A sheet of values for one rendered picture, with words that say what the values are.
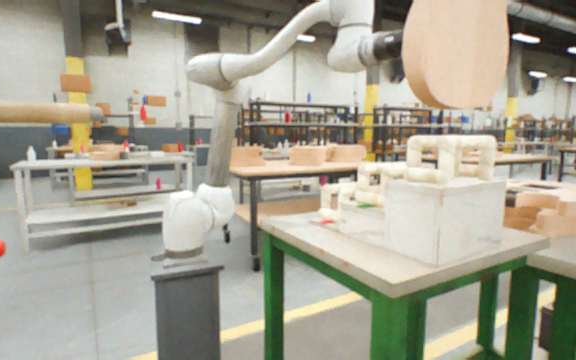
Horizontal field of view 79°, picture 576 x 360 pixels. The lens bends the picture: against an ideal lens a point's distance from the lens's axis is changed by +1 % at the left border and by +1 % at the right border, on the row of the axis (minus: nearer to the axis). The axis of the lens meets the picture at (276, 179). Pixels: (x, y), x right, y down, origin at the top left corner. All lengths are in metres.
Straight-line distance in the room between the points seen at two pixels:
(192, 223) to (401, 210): 0.84
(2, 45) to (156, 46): 3.85
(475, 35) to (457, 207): 0.40
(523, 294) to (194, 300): 1.10
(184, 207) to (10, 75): 10.63
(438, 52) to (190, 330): 1.27
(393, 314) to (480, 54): 0.63
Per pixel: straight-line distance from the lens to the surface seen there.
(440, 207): 0.81
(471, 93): 0.96
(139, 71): 11.93
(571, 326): 1.24
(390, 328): 0.79
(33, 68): 11.82
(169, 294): 1.45
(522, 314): 1.27
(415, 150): 0.88
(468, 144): 0.89
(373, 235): 0.93
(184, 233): 1.42
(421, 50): 0.81
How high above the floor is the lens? 1.22
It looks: 8 degrees down
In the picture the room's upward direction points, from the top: straight up
